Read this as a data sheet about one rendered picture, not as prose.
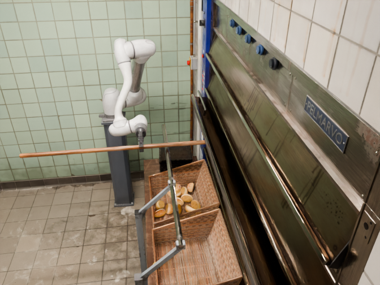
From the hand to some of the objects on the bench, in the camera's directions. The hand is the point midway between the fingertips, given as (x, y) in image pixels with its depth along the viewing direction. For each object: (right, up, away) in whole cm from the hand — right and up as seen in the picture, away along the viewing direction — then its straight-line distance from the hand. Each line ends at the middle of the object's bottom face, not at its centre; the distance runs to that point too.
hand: (141, 146), depth 235 cm
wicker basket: (+35, -81, -14) cm, 90 cm away
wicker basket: (+27, -50, +36) cm, 67 cm away
